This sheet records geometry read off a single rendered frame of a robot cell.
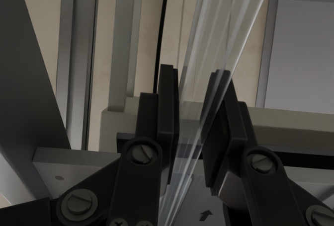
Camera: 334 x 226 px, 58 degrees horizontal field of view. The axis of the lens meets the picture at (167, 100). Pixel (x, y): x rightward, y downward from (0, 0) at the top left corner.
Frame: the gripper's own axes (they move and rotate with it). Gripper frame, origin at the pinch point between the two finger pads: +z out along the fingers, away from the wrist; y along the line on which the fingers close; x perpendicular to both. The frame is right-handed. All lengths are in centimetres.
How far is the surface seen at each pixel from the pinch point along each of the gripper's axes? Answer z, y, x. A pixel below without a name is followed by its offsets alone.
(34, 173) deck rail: 2.2, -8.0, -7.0
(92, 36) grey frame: 27.7, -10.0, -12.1
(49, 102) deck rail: 6.1, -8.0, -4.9
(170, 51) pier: 208, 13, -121
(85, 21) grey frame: 27.5, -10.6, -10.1
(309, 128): 31, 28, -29
